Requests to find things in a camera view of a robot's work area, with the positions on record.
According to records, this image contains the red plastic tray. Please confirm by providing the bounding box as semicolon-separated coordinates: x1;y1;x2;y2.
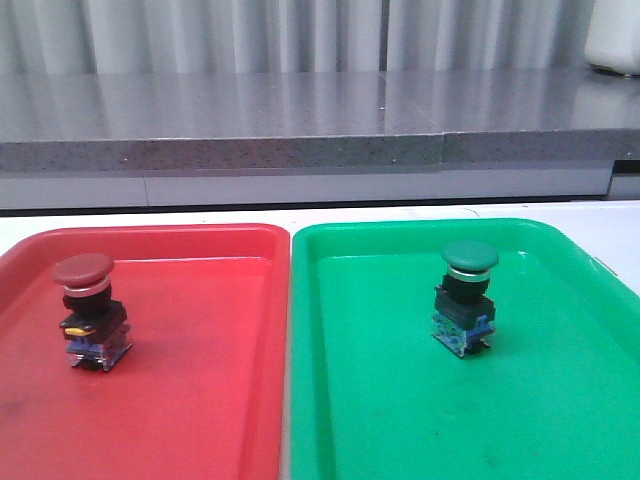
1;224;289;479

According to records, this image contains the red mushroom push button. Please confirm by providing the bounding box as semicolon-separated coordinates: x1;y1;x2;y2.
53;253;132;372

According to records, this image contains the green plastic tray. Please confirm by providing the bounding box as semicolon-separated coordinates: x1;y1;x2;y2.
291;219;639;479

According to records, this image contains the grey stone platform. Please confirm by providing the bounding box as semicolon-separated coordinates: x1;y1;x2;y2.
1;68;639;213

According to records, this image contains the white container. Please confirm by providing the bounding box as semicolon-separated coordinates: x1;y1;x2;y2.
584;0;639;76

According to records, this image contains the green mushroom push button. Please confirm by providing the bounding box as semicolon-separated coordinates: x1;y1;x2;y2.
432;240;499;358

